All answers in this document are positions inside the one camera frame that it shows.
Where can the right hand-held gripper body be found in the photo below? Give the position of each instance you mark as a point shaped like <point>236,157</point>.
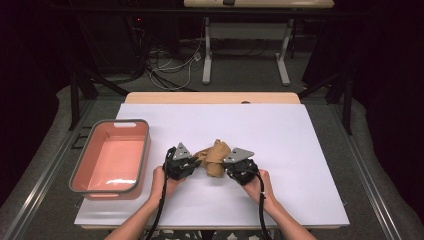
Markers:
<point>241,170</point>

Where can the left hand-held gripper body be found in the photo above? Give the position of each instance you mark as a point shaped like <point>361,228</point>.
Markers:
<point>178,166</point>

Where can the tan pants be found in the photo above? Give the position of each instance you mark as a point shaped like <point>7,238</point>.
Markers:
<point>215,160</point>

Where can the pink basin with grey rim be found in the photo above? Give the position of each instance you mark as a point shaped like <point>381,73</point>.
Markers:
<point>110,166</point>

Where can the person's left hand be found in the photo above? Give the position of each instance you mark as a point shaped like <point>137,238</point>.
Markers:
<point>161,186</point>

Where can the person's right hand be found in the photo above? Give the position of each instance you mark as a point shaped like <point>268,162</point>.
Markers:
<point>263,191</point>

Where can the person's patterned clothing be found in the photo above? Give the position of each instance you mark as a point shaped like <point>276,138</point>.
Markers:
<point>186,236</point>

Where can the black metal stand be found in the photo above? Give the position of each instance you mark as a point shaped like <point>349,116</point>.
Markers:
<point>348,106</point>
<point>74,100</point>

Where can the black equipment with red light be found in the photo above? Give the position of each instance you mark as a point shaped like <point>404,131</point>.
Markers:
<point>110,43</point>

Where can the dark object on desk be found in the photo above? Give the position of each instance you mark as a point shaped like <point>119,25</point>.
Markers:
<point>228,2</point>

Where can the desk with white legs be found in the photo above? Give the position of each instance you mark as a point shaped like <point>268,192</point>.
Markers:
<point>266,3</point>

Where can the metal floor rail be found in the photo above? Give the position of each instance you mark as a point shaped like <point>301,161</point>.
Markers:
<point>370,190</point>
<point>43,181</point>

